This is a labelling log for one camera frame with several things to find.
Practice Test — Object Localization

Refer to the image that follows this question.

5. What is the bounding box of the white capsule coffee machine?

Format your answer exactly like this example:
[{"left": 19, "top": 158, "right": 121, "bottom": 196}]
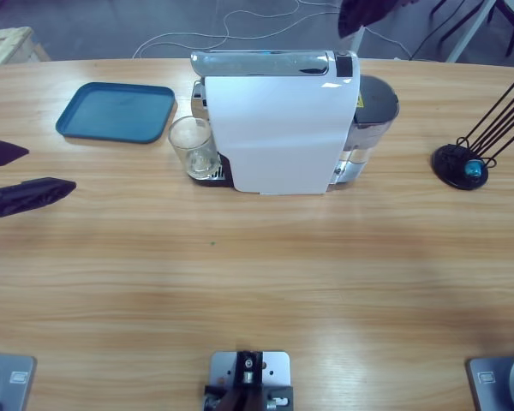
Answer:
[{"left": 186, "top": 49, "right": 400, "bottom": 197}]

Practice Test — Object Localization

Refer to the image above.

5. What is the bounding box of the clear drinking glass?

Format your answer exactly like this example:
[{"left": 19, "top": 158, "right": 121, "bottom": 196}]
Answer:
[{"left": 167, "top": 115, "right": 222, "bottom": 180}]

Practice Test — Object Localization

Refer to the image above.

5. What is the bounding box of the wooden crate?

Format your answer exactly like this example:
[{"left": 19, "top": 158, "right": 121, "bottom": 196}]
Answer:
[{"left": 0, "top": 26, "right": 52, "bottom": 68}]

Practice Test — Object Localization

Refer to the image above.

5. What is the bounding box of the teal plastic tray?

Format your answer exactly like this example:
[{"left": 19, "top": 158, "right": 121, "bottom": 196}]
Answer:
[{"left": 54, "top": 81, "right": 179, "bottom": 146}]

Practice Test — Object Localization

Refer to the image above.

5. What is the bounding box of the white metal frame post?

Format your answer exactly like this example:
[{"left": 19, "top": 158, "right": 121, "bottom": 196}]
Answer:
[{"left": 350, "top": 25, "right": 368, "bottom": 55}]

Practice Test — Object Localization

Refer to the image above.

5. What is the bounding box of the black power cable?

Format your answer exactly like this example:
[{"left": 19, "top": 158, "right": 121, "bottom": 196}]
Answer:
[{"left": 409, "top": 0, "right": 470, "bottom": 61}]

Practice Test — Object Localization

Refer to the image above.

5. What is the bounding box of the white metal table frame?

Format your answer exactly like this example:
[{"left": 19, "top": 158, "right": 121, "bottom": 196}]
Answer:
[{"left": 446, "top": 0, "right": 498, "bottom": 64}]

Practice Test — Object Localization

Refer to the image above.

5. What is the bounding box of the black wire capsule holder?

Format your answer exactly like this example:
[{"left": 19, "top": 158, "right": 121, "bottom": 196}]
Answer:
[{"left": 431, "top": 70, "right": 514, "bottom": 192}]

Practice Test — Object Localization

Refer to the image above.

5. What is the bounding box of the white floor cable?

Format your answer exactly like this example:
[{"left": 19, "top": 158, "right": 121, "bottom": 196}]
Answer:
[{"left": 132, "top": 0, "right": 412, "bottom": 60}]

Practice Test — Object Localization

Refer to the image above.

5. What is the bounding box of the grey camera mount plate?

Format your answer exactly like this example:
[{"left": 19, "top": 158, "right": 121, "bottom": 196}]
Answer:
[{"left": 204, "top": 349, "right": 295, "bottom": 411}]

